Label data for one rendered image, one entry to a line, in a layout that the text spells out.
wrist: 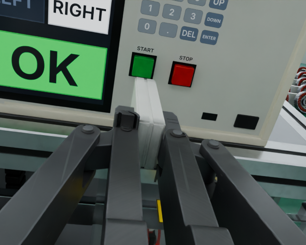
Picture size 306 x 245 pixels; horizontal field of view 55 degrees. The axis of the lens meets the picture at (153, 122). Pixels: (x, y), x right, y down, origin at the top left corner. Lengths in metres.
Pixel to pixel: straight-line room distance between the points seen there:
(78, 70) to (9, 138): 0.09
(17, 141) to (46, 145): 0.03
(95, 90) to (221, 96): 0.12
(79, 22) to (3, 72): 0.08
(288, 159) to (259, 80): 0.09
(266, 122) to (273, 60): 0.07
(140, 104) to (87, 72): 0.12
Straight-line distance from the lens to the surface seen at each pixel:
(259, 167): 0.32
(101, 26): 0.27
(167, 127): 0.17
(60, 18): 0.27
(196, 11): 0.27
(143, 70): 0.27
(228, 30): 0.28
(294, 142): 0.38
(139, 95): 0.18
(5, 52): 0.29
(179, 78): 0.28
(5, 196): 0.33
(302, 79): 2.04
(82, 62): 0.28
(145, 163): 0.16
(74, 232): 0.58
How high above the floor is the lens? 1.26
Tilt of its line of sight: 27 degrees down
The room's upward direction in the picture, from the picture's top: 12 degrees clockwise
